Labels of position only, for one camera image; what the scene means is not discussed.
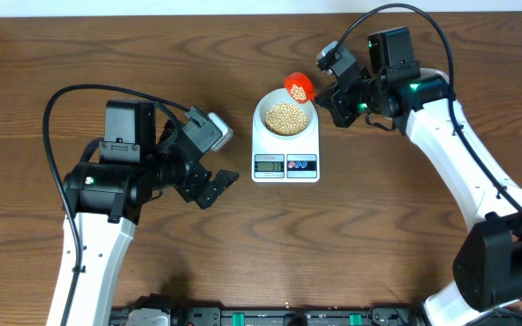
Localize red measuring scoop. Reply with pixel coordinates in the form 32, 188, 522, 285
284, 72, 315, 104

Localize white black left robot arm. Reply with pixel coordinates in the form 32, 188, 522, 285
47, 101, 239, 325

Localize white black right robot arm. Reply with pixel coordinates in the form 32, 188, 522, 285
314, 27, 522, 325

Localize soybeans in bowl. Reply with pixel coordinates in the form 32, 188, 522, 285
266, 102, 308, 136

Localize grey round bowl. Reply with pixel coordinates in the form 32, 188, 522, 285
254, 88, 317, 139

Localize white digital kitchen scale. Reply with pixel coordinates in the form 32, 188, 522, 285
251, 110, 320, 183

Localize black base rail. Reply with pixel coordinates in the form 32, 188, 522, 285
108, 293, 428, 326

